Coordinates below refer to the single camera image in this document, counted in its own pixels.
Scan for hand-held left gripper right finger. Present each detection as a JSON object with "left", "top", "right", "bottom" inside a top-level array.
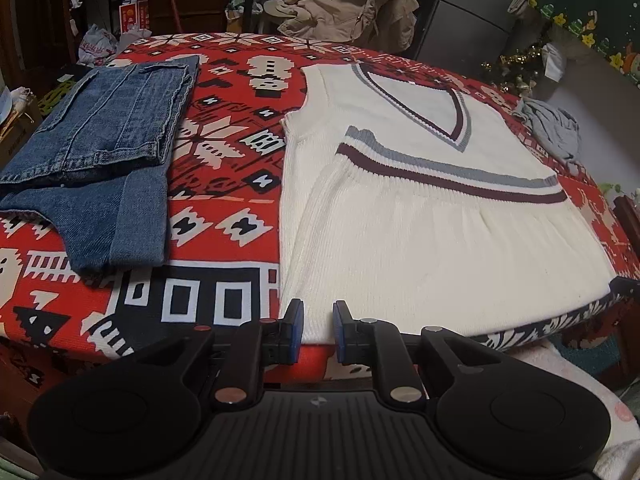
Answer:
[{"left": 333, "top": 300, "right": 501, "bottom": 406}]

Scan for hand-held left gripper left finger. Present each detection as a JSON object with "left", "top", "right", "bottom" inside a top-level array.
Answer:
[{"left": 131, "top": 300, "right": 305, "bottom": 408}]

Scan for white knit vest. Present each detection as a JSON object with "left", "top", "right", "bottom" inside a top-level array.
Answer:
[{"left": 277, "top": 62, "right": 618, "bottom": 346}]

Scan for red patterned blanket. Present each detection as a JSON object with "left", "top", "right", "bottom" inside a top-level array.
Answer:
[{"left": 0, "top": 32, "right": 640, "bottom": 396}]

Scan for blue jeans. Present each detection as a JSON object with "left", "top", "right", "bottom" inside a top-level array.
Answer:
[{"left": 0, "top": 55, "right": 202, "bottom": 276}]

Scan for grey sweater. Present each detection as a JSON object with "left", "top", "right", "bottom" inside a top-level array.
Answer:
[{"left": 512, "top": 97, "right": 583, "bottom": 163}]

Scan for wooden nightstand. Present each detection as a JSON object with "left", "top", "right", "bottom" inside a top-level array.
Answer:
[{"left": 612, "top": 195, "right": 640, "bottom": 281}]

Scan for small Christmas tree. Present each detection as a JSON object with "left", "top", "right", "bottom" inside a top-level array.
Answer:
[{"left": 480, "top": 42, "right": 546, "bottom": 98}]

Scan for beige jacket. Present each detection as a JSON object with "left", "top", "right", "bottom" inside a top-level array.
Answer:
[{"left": 264, "top": 0, "right": 420, "bottom": 53}]

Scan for grey refrigerator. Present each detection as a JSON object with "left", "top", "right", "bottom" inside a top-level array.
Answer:
[{"left": 415, "top": 0, "right": 543, "bottom": 78}]

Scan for wooden drawer cabinet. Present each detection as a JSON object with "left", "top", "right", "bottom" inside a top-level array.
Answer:
[{"left": 145, "top": 0, "right": 231, "bottom": 36}]

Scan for white hanging cloth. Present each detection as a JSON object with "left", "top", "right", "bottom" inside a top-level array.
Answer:
[{"left": 540, "top": 42, "right": 568, "bottom": 83}]

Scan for white printed plastic bag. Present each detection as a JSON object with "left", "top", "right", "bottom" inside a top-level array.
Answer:
[{"left": 77, "top": 24, "right": 153, "bottom": 66}]

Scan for red paper box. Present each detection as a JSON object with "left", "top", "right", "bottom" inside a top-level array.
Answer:
[{"left": 117, "top": 0, "right": 151, "bottom": 36}]

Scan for green Christmas wall banner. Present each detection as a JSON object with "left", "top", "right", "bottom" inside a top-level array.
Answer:
[{"left": 527, "top": 0, "right": 640, "bottom": 86}]

